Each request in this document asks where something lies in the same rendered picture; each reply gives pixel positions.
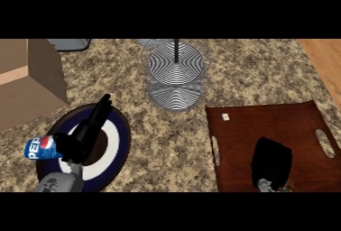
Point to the grey appliance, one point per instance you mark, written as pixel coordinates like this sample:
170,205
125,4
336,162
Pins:
69,44

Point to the small white sticker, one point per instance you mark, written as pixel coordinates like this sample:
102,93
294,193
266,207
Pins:
226,117

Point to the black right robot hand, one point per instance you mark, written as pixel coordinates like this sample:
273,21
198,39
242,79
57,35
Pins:
270,162

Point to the brown wooden cabinet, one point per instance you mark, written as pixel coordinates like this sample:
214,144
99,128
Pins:
28,84

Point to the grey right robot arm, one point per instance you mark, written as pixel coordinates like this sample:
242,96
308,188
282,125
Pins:
266,185

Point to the blue soda can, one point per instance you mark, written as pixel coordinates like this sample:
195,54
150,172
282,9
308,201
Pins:
40,148

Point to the brown wooden tray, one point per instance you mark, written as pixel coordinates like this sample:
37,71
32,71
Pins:
274,129

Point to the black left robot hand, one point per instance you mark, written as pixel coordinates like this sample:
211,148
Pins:
90,126

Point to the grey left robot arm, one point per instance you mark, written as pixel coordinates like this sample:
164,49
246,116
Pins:
59,180

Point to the blue and white round plate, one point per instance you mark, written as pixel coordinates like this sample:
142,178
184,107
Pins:
106,150

